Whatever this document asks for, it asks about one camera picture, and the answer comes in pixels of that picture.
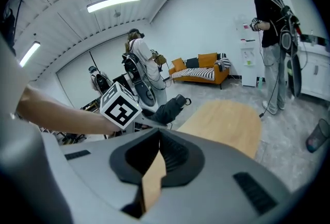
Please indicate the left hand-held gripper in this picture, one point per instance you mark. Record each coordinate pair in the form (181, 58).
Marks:
(118, 107)

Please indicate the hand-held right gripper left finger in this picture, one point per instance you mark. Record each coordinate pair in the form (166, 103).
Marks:
(98, 166)

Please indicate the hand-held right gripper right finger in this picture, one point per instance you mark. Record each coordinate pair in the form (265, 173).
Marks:
(206, 187)

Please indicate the black umbrella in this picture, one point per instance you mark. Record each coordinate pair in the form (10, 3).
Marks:
(170, 108)

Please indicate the person's left forearm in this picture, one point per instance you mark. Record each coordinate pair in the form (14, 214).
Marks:
(64, 114)

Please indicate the grey backpack rig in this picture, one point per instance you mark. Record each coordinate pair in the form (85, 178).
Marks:
(288, 37)
(136, 73)

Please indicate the black glass-door cabinet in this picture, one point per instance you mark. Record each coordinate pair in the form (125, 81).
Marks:
(119, 79)

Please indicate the striped sofa blanket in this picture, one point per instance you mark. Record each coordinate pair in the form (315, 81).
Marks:
(193, 73)

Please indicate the small orange cushion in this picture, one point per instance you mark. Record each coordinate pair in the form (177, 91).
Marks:
(179, 64)

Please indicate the wooden table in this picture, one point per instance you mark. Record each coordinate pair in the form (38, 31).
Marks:
(224, 125)

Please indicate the black cushion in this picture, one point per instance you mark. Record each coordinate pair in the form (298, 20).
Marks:
(192, 62)

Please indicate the orange sofa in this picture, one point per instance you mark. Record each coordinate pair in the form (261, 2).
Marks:
(221, 76)

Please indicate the large orange cushion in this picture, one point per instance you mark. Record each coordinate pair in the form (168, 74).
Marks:
(207, 59)

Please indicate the white roller blind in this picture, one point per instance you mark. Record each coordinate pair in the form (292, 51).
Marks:
(111, 55)
(74, 81)

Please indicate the teal bottle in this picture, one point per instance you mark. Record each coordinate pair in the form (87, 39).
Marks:
(261, 84)

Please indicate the white water dispenser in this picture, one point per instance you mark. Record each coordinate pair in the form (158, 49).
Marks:
(247, 58)

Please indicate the black mesh waste bin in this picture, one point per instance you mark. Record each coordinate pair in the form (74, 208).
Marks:
(318, 135)

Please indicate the person's white shirt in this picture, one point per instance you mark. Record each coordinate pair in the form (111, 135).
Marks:
(7, 76)

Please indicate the long ceiling light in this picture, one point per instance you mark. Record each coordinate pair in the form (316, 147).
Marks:
(29, 54)
(114, 2)

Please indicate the white cabinet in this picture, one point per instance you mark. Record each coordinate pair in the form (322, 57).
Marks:
(317, 73)

